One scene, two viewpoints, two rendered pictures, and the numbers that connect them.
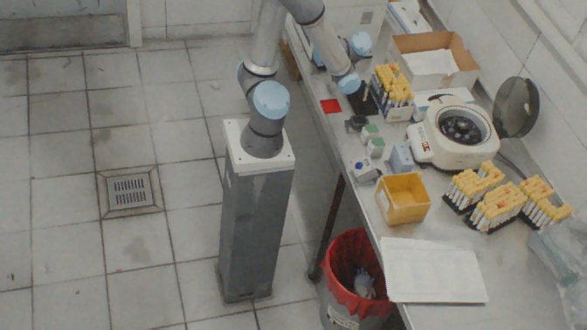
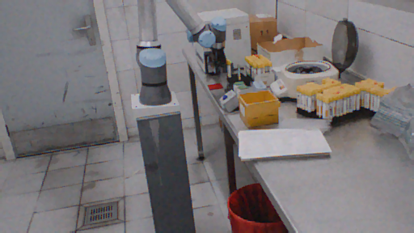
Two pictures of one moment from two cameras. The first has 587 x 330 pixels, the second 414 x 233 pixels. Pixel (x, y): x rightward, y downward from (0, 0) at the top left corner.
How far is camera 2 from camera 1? 1.15 m
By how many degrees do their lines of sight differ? 29
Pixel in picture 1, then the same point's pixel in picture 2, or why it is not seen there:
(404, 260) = (257, 139)
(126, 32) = (116, 130)
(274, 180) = (166, 124)
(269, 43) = (146, 20)
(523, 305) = (366, 153)
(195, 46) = not seen: hidden behind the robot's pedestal
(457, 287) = (302, 147)
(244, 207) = (149, 154)
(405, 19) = not seen: hidden behind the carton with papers
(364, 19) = (235, 36)
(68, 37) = (78, 137)
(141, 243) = not seen: outside the picture
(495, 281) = (340, 144)
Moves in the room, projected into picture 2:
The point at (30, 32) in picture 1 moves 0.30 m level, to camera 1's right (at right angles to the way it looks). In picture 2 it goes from (53, 136) to (86, 137)
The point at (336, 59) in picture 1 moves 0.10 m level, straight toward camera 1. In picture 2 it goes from (190, 16) to (183, 21)
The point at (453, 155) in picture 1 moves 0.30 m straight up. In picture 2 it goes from (300, 82) to (299, 11)
